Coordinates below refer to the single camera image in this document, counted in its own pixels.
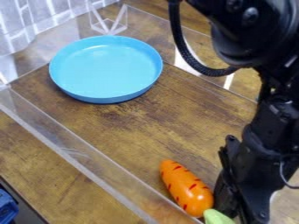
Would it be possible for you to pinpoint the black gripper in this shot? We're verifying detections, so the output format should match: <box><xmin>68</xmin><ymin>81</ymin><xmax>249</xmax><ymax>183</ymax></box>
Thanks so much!
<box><xmin>213</xmin><ymin>128</ymin><xmax>299</xmax><ymax>224</ymax></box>

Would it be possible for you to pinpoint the orange toy carrot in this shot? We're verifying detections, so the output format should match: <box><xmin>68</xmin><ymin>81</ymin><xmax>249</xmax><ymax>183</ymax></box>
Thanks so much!
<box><xmin>159</xmin><ymin>158</ymin><xmax>238</xmax><ymax>224</ymax></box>

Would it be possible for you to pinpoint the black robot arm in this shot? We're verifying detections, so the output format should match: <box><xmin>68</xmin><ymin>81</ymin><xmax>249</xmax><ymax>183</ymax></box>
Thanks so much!
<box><xmin>186</xmin><ymin>0</ymin><xmax>299</xmax><ymax>224</ymax></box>

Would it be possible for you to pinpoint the blue plastic plate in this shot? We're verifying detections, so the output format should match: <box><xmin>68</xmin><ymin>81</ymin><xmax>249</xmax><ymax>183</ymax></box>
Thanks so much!
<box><xmin>50</xmin><ymin>36</ymin><xmax>165</xmax><ymax>104</ymax></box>

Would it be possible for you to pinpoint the blue object at corner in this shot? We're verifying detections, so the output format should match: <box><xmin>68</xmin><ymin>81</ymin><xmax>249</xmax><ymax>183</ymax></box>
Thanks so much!
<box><xmin>0</xmin><ymin>189</ymin><xmax>19</xmax><ymax>224</ymax></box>

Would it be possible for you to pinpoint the clear acrylic enclosure wall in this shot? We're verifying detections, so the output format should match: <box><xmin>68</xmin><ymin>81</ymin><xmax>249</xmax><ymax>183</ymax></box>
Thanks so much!
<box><xmin>0</xmin><ymin>0</ymin><xmax>259</xmax><ymax>224</ymax></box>

